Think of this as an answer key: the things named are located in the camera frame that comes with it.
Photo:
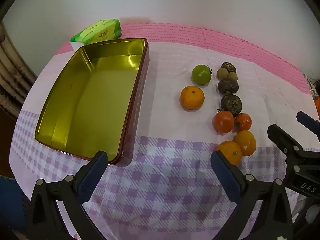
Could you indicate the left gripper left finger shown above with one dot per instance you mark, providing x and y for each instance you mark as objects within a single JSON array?
[{"x": 44, "y": 218}]

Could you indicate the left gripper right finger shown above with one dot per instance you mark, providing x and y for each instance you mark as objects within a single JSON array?
[{"x": 274, "y": 219}]

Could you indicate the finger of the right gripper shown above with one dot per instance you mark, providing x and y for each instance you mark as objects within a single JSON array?
[
  {"x": 289, "y": 146},
  {"x": 307, "y": 121}
]

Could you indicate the orange mandarin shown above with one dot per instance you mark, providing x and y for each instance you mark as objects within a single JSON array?
[
  {"x": 231, "y": 150},
  {"x": 192, "y": 97},
  {"x": 246, "y": 140}
]

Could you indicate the small red tomato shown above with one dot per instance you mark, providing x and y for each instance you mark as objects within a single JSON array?
[{"x": 242, "y": 122}]

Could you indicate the large red tomato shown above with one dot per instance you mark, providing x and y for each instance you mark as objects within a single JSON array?
[{"x": 223, "y": 122}]

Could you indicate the dark passion fruit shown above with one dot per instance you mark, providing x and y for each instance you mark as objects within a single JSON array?
[
  {"x": 229, "y": 67},
  {"x": 231, "y": 103},
  {"x": 226, "y": 86}
]

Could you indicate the green tomato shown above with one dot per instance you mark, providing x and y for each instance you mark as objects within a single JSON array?
[{"x": 201, "y": 74}]

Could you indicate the blue object at floor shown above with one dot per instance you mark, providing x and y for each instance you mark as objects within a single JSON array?
[{"x": 12, "y": 213}]

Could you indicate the clutter at table edge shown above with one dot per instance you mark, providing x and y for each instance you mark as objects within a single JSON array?
[{"x": 314, "y": 86}]

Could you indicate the brown longan right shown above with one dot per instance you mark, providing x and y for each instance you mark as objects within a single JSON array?
[{"x": 232, "y": 76}]

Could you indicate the brown longan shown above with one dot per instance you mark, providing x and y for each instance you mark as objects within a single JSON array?
[
  {"x": 222, "y": 73},
  {"x": 232, "y": 76}
]

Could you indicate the pink and purple tablecloth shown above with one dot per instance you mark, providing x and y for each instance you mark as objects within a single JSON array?
[{"x": 169, "y": 190}]

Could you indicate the brown longan left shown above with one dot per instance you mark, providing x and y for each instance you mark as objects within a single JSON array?
[{"x": 222, "y": 73}]

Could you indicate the gold toffee tin box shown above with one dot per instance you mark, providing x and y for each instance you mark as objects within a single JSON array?
[{"x": 94, "y": 103}]

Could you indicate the bamboo rattan furniture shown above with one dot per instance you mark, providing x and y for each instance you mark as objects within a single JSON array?
[{"x": 16, "y": 77}]

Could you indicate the green tissue pack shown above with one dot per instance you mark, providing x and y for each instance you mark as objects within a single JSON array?
[{"x": 103, "y": 30}]

